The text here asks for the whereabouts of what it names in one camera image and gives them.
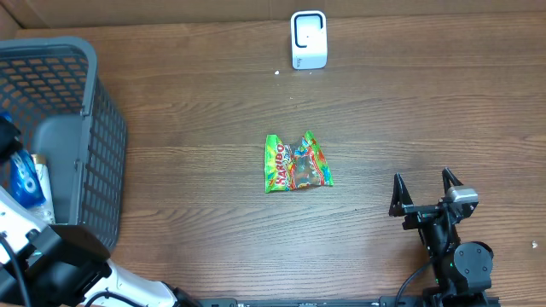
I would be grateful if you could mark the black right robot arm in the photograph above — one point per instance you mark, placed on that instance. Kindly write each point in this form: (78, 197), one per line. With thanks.
(462, 271)

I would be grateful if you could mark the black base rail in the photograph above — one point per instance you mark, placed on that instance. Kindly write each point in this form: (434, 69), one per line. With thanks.
(341, 302)

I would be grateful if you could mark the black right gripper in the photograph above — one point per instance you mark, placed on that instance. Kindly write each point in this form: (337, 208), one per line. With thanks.
(400, 205)

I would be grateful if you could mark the grey plastic mesh basket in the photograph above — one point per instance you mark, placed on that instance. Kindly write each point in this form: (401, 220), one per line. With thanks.
(51, 89)

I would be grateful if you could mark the white barcode scanner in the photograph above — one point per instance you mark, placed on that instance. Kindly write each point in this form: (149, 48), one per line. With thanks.
(309, 40)

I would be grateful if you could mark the white tube with gold cap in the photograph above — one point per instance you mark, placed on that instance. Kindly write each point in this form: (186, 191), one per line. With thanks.
(45, 211)

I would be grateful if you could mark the green Haribo gummy bag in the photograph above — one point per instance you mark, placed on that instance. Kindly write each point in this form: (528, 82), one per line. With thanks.
(300, 165)

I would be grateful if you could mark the blue Oreo cookie pack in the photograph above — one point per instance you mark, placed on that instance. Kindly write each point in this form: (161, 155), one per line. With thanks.
(24, 183)

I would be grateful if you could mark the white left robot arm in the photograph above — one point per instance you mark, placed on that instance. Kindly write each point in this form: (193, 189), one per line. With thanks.
(55, 265)

